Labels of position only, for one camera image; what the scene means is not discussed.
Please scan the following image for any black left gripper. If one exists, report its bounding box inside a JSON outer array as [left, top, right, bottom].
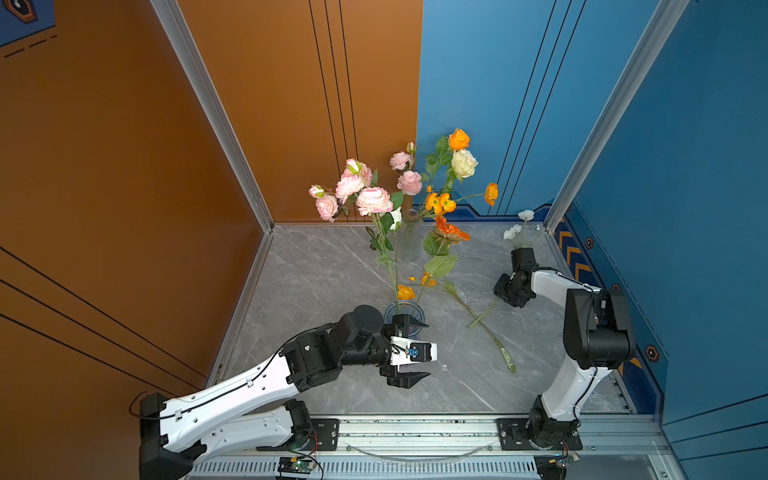
[[339, 314, 434, 388]]

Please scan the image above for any purple ribbed glass vase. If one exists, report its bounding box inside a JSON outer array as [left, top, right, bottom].
[[384, 300, 426, 324]]

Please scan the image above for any orange cosmos flower stem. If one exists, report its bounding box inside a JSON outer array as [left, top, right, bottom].
[[395, 272, 518, 375]]

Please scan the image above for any aluminium corner post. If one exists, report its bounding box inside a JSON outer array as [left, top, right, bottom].
[[150, 0, 274, 234], [543, 0, 689, 234]]

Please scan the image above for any orange gerbera flower stem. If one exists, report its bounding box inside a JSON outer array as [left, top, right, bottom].
[[422, 217, 471, 281]]

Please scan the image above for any green circuit board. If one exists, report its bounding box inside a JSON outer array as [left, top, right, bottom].
[[276, 456, 319, 479]]

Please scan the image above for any white blossom spray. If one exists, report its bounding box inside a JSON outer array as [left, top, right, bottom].
[[468, 209, 534, 328]]

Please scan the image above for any cream rose flower stem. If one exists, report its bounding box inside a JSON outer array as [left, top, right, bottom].
[[441, 149, 479, 194]]

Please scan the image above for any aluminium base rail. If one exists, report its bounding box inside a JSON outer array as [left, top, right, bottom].
[[189, 414, 686, 479]]

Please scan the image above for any yellow rose flower stem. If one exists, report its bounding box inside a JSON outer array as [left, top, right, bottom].
[[421, 129, 471, 202]]

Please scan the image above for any clear ribbed glass vase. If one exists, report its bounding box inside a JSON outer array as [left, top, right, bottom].
[[397, 208, 422, 262]]

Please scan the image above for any small pink rose spray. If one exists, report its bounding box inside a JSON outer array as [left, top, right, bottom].
[[309, 177, 364, 223]]

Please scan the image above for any white rose flower stem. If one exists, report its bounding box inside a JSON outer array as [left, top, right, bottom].
[[389, 208, 402, 231]]

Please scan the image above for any pink white bouquet spray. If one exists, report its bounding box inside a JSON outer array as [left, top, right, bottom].
[[333, 159, 401, 307]]

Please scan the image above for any orange poppy flower stem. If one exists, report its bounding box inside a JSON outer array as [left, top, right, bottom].
[[416, 183, 499, 220]]

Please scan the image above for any right aluminium corner post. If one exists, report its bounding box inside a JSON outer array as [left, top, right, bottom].
[[543, 0, 689, 234]]

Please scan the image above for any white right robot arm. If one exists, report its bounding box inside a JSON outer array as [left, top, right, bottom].
[[494, 248, 636, 452]]

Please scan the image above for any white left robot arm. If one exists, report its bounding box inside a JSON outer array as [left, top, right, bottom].
[[137, 305, 438, 479]]

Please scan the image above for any pink peony flower stem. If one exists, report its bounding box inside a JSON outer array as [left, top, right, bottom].
[[389, 142, 423, 222]]

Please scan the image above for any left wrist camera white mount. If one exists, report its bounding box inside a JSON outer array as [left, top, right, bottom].
[[389, 336, 437, 367]]

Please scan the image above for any left aluminium corner post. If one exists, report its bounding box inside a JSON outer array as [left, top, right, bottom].
[[150, 0, 274, 234]]

